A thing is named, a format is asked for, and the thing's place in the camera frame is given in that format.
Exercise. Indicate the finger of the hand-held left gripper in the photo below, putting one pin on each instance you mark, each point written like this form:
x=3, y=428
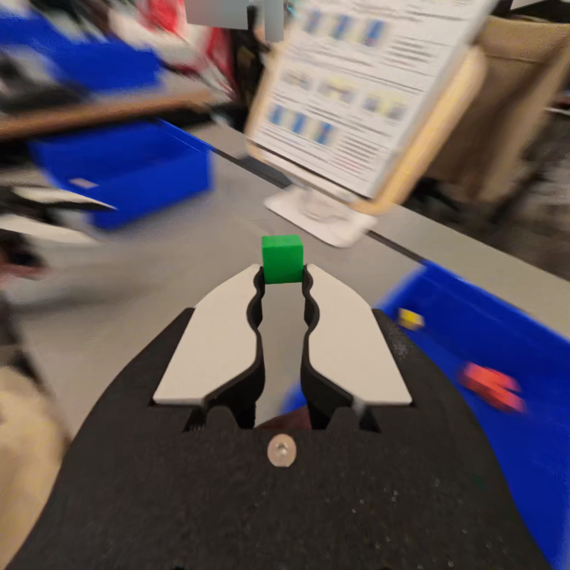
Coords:
x=58, y=196
x=40, y=229

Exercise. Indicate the red wooden cube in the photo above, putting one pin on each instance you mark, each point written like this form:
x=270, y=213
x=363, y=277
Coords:
x=478, y=378
x=507, y=396

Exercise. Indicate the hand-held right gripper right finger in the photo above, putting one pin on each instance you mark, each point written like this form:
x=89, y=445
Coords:
x=352, y=352

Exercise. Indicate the brown wooden desk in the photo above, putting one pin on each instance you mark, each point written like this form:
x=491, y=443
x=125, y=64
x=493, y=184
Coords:
x=111, y=111

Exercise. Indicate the yellow wooden cube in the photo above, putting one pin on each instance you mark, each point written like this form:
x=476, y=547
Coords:
x=410, y=319

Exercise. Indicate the printed instruction sheet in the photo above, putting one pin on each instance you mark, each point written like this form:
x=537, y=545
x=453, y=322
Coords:
x=356, y=89

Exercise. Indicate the green wooden cube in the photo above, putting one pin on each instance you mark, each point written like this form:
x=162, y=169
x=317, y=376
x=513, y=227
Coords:
x=283, y=260

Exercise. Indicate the blue plastic bin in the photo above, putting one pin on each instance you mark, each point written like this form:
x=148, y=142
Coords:
x=512, y=445
x=89, y=62
x=147, y=178

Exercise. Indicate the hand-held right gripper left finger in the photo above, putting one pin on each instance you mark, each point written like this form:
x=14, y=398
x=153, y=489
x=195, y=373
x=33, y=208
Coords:
x=213, y=352

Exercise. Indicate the instruction sheet on stand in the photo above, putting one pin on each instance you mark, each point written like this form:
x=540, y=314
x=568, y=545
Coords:
x=436, y=147

